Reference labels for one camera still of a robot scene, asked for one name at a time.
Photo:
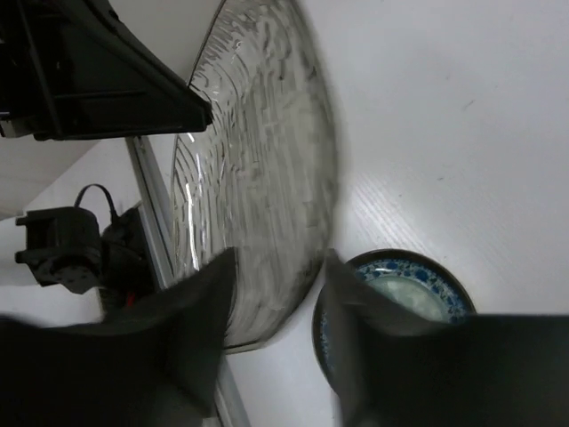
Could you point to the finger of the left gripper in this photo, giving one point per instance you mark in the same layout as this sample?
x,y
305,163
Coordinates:
x,y
98,80

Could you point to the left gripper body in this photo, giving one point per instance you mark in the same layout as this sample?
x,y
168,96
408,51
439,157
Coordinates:
x,y
27,105

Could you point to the frosted square glass plate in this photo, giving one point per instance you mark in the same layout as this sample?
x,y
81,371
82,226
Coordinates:
x,y
263,176

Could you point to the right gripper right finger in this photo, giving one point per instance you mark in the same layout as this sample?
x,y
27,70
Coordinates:
x,y
392,367

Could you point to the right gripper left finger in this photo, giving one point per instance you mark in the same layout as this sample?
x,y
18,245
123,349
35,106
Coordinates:
x,y
155,363

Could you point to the blue patterned round plate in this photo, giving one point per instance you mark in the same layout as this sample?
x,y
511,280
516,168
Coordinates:
x,y
420,284

